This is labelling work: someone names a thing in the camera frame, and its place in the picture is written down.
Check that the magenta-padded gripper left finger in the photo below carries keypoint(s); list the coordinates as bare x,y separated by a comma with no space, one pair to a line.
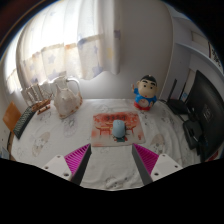
76,157

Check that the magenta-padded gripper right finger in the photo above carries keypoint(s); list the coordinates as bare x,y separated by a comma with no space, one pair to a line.
146,157

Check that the light blue computer mouse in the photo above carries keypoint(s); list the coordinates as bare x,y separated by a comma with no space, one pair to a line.
119,129

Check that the white printed tablecloth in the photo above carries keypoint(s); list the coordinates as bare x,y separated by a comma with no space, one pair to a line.
110,163

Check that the black box device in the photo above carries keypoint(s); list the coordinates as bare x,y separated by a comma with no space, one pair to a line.
192,133

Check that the large white conch shell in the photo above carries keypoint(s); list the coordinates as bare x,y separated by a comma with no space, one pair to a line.
66,101

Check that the black router with antennas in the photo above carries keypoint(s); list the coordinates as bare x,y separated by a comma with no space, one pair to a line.
176,106

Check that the wooden model sailing ship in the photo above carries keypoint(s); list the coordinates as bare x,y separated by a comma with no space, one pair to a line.
41,105

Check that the black computer keyboard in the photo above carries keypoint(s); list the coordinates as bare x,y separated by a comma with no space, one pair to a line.
24,121

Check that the cartoon boy figure clock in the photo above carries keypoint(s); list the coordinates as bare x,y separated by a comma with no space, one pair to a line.
145,93

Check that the orange wooden chair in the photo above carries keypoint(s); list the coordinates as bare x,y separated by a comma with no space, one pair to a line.
11,116

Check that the black computer monitor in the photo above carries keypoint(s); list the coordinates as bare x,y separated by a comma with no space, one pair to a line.
208,110

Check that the white star print curtain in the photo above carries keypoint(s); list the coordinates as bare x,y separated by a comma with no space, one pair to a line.
73,36

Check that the white wall shelf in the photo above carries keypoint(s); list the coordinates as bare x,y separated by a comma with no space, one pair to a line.
196,50

